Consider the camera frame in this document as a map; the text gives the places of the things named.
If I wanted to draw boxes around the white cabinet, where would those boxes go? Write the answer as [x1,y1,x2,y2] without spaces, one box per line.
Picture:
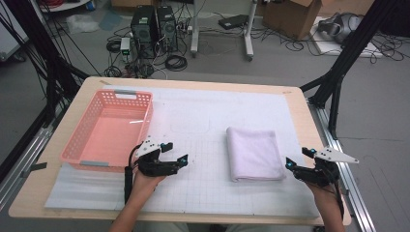
[0,3,30,63]

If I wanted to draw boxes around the person's left hand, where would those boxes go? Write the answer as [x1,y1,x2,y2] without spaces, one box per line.
[132,170,167,198]

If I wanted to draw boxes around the white metal stand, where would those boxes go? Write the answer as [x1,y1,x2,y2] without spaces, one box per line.
[190,0,259,62]

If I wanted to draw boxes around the brown cardboard box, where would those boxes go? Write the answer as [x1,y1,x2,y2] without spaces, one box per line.
[262,0,324,42]

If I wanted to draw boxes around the tangled black floor cables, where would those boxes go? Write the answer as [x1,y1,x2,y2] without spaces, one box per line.
[250,27,406,66]

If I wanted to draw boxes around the lilac printed towel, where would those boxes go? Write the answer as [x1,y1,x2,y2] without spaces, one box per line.
[224,126,287,184]

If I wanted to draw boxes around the white grid mat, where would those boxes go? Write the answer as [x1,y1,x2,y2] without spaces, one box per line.
[102,84,321,218]

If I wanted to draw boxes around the blue plastic film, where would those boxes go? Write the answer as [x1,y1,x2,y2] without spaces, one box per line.
[98,9,124,32]

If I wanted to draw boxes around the aluminium rail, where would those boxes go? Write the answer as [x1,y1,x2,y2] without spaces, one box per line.
[0,105,66,211]
[307,100,377,232]

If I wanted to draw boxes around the black cable coil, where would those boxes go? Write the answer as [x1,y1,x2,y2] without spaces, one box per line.
[164,54,189,73]

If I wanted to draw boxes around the right hand-held gripper cable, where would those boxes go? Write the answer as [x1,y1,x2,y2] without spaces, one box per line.
[331,179,345,220]

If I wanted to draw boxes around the grey foam sheet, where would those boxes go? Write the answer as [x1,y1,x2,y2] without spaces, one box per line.
[44,162,136,211]

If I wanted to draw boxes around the white floor board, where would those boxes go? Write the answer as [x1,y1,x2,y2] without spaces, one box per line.
[310,15,385,59]

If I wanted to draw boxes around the black computer tower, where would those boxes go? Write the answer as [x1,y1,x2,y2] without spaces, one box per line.
[130,5,160,60]
[157,5,179,53]

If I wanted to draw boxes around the grey rounded device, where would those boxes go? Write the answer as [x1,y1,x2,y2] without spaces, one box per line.
[316,12,364,44]

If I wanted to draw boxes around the black metal frame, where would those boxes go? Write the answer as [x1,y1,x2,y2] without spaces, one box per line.
[299,0,410,141]
[0,0,90,129]

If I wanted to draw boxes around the clear plastic bag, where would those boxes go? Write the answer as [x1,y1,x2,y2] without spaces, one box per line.
[65,13,102,35]

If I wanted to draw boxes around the small white power box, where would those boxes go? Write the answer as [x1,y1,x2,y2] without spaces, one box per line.
[119,37,132,63]

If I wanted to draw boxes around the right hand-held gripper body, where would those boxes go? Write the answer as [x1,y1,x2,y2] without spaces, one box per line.
[294,146,360,189]

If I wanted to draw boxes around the pink plastic basket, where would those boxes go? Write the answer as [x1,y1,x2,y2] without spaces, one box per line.
[59,89,155,174]

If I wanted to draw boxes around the black flat device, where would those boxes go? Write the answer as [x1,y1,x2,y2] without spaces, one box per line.
[218,14,251,31]

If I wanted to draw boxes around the person's grey clothing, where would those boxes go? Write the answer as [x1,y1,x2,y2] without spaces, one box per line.
[159,222,269,232]

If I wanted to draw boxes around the person's right hand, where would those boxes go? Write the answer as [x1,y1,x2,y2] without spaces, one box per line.
[306,181,339,208]

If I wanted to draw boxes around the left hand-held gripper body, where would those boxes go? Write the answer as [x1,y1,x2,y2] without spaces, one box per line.
[130,135,172,178]

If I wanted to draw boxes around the round white table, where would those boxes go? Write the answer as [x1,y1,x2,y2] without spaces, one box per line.
[38,0,92,14]

